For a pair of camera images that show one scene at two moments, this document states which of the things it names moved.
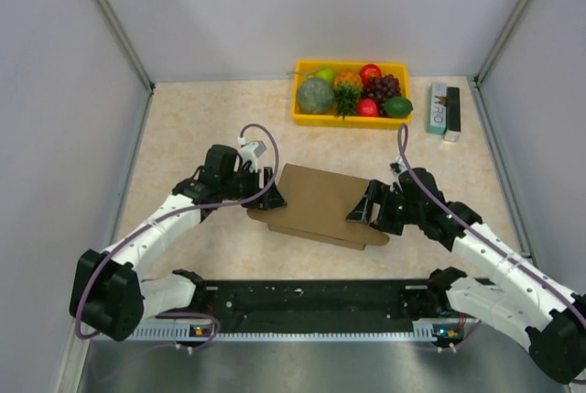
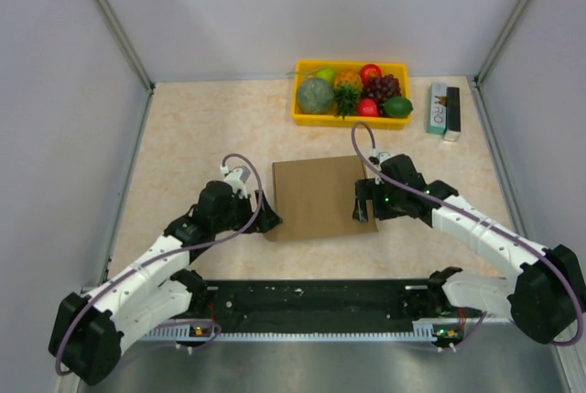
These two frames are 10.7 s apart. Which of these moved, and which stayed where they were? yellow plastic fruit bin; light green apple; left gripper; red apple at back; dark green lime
Moved: left gripper
Stayed: red apple at back; yellow plastic fruit bin; dark green lime; light green apple
